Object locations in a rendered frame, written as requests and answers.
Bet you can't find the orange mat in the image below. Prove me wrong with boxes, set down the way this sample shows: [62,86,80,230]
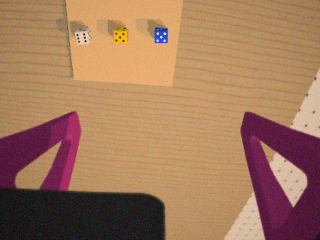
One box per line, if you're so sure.
[66,0,183,87]

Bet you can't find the white dice with black pips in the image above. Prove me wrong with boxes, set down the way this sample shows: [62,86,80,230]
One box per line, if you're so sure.
[75,28,92,45]

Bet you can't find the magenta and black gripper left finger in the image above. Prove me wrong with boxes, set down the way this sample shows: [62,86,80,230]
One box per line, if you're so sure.
[0,112,81,191]

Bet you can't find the blue dice with white pips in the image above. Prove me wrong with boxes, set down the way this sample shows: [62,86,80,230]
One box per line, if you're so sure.
[154,27,168,44]

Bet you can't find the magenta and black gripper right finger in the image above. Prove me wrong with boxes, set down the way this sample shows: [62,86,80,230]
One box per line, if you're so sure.
[241,112,320,240]

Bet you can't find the yellow die with black pips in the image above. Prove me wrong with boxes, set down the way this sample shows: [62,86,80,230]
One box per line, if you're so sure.
[113,27,128,44]

